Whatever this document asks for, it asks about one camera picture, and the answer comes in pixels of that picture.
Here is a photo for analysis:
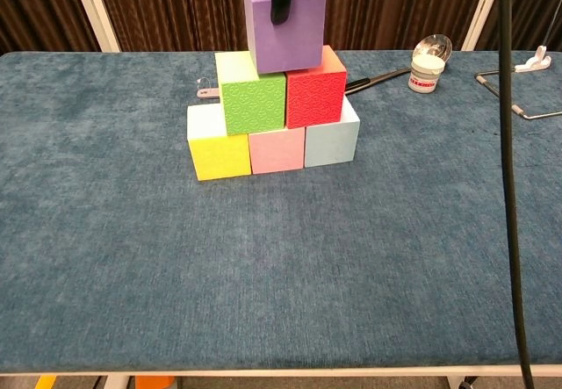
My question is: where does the purple foam cube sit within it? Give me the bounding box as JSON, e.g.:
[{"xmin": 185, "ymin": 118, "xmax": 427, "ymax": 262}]
[{"xmin": 242, "ymin": 0, "xmax": 327, "ymax": 75}]

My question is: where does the red foam cube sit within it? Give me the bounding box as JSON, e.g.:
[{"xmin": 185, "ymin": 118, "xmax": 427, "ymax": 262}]
[{"xmin": 285, "ymin": 45, "xmax": 348, "ymax": 129}]

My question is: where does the green foam cube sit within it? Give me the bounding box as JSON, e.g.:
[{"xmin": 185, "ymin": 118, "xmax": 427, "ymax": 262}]
[{"xmin": 214, "ymin": 51, "xmax": 287, "ymax": 136}]

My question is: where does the light blue foam cube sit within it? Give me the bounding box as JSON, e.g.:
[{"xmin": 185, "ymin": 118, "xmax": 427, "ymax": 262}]
[{"xmin": 303, "ymin": 94, "xmax": 362, "ymax": 169}]

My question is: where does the yellow foam cube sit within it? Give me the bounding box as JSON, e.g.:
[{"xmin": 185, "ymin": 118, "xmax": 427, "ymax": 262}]
[{"xmin": 186, "ymin": 104, "xmax": 253, "ymax": 182}]

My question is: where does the pink foam cube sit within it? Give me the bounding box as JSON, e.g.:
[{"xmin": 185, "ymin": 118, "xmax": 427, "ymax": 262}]
[{"xmin": 248, "ymin": 126, "xmax": 306, "ymax": 176}]

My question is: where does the dark brown curtain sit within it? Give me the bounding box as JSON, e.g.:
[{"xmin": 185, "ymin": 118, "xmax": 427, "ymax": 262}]
[
  {"xmin": 312, "ymin": 0, "xmax": 491, "ymax": 52},
  {"xmin": 90, "ymin": 0, "xmax": 294, "ymax": 53},
  {"xmin": 0, "ymin": 0, "xmax": 100, "ymax": 55},
  {"xmin": 476, "ymin": 0, "xmax": 562, "ymax": 52}
]

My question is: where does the grey brush with black bristles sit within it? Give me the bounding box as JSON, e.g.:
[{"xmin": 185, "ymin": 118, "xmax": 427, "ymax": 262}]
[{"xmin": 196, "ymin": 76, "xmax": 220, "ymax": 100}]

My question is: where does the small white jar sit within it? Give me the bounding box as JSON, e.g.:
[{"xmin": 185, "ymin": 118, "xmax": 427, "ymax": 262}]
[{"xmin": 407, "ymin": 54, "xmax": 444, "ymax": 94}]

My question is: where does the white plastic clip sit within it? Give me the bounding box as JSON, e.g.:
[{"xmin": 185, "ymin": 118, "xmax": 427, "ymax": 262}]
[{"xmin": 514, "ymin": 45, "xmax": 553, "ymax": 73}]

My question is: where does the blue fabric table cover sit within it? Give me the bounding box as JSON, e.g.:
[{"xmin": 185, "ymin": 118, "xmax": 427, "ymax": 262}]
[{"xmin": 0, "ymin": 50, "xmax": 562, "ymax": 372}]

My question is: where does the orange object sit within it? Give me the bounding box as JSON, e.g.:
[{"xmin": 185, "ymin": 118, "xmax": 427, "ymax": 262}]
[{"xmin": 134, "ymin": 375, "xmax": 175, "ymax": 389}]

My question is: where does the steel ladle with black handle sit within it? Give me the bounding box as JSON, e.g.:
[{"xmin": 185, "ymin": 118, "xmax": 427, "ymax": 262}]
[{"xmin": 345, "ymin": 33, "xmax": 453, "ymax": 95}]

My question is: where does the white partition post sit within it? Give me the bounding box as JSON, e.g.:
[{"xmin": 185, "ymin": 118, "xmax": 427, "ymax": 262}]
[
  {"xmin": 461, "ymin": 0, "xmax": 507, "ymax": 52},
  {"xmin": 66, "ymin": 0, "xmax": 120, "ymax": 54}
]

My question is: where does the bent metal wire frame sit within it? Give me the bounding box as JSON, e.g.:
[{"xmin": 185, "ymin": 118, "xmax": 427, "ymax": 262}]
[{"xmin": 473, "ymin": 67, "xmax": 562, "ymax": 120}]

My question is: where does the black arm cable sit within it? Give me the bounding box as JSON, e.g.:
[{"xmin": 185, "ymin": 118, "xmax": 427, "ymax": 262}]
[{"xmin": 498, "ymin": 0, "xmax": 537, "ymax": 389}]

